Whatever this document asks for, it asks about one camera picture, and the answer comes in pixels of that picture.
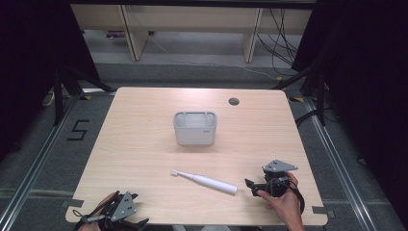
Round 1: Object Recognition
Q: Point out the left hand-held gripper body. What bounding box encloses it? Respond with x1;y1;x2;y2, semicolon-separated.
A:
98;191;139;231

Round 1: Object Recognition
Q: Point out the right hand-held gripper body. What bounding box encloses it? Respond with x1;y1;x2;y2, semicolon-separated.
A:
261;159;299;198

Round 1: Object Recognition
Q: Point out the white electric toothbrush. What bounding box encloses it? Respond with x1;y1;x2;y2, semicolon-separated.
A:
170;169;239;196

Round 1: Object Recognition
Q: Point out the white plastic storage box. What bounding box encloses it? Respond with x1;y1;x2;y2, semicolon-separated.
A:
172;111;218;147

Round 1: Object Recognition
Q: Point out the person's left hand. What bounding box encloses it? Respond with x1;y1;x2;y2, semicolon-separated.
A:
77;192;117;231

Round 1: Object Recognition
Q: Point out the person's right hand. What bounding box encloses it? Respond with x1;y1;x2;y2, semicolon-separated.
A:
256;171;304;225

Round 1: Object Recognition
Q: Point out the grey tape patch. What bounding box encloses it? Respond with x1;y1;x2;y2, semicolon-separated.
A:
311;205;337;219
61;198;86;209

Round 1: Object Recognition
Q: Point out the black metal stand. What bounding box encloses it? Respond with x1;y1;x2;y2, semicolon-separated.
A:
52;64;117;127
271;63;327;127

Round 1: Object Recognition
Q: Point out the black curtain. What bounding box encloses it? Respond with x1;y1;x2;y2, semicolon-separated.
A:
291;0;408;222
0;0;101;163

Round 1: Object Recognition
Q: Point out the light wooden desk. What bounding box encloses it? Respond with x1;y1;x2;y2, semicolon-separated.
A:
70;3;314;64

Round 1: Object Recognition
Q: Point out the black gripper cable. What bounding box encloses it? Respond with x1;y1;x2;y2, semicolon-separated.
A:
288;180;306;216
72;209;108;224

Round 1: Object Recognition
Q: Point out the metal floor rail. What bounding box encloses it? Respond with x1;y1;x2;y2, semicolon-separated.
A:
302;95;375;231
0;92;82;231

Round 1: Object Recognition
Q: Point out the thick black floor cable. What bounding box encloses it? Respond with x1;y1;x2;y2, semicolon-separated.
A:
293;108;319;128

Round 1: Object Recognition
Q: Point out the bundle of black cables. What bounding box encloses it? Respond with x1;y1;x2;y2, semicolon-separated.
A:
255;7;300;77

